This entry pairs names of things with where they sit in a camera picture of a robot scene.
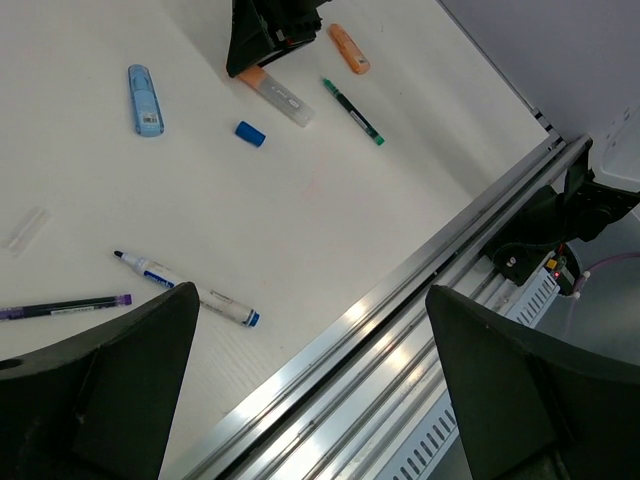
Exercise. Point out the white slotted cable duct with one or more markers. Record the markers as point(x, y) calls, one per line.
point(450, 400)

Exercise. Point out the grey orange-tipped marker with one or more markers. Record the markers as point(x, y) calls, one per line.
point(277, 95)

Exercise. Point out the blue highlighter pen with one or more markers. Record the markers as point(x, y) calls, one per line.
point(147, 117)

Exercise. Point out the aluminium front rail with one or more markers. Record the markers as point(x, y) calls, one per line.
point(368, 399)

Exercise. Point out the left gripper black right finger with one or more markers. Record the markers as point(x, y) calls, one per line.
point(530, 406)

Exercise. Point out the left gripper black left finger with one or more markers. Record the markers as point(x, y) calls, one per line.
point(99, 404)

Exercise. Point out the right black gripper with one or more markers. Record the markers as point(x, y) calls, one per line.
point(262, 27)

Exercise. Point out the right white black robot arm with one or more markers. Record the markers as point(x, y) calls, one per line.
point(589, 206)

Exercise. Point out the purple pen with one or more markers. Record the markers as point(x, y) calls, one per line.
point(65, 307)

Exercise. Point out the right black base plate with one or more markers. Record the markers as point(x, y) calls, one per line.
point(538, 228)

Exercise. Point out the black green-tipped pen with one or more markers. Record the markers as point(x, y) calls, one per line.
point(355, 114)

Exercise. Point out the orange highlighter pen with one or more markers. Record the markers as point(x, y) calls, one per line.
point(355, 59)

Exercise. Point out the clear pen cap left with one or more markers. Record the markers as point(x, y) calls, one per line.
point(26, 231)

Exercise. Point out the small blue pen cap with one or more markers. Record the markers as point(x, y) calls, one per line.
point(250, 134)

